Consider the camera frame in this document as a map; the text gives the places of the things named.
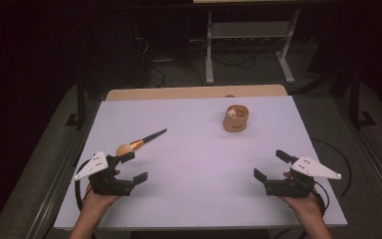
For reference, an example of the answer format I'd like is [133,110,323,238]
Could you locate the brown cup with small figure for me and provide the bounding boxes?
[222,105,250,133]

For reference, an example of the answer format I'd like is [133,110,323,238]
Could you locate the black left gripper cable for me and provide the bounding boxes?
[74,158,93,212]

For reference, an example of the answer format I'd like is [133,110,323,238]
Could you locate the person's left hand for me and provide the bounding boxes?
[80,169,122,216]

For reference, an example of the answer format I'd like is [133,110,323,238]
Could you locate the white metal table frame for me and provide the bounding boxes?
[204,8,301,86]

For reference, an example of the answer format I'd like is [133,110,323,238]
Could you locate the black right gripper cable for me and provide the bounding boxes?
[311,180,331,217]

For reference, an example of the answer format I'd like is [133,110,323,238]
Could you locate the wooden table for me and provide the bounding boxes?
[104,84,288,103]

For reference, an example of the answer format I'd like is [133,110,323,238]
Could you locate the black cable on floor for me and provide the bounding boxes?
[310,137,353,199]

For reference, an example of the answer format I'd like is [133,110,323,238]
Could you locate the black metal stand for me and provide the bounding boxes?
[348,69,378,129]
[65,75,88,130]

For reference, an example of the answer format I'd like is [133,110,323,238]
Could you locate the person's right hand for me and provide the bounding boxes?
[278,170,323,220]

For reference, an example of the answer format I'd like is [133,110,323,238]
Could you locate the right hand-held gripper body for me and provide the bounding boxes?
[264,155,342,199]

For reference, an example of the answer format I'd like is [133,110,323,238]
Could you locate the tangle of floor cables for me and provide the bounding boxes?
[134,35,257,88]

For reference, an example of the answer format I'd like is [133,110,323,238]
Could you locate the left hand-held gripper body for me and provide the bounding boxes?
[74,151,135,197]

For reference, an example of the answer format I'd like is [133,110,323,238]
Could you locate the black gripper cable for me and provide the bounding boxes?
[74,158,93,212]
[311,180,331,217]

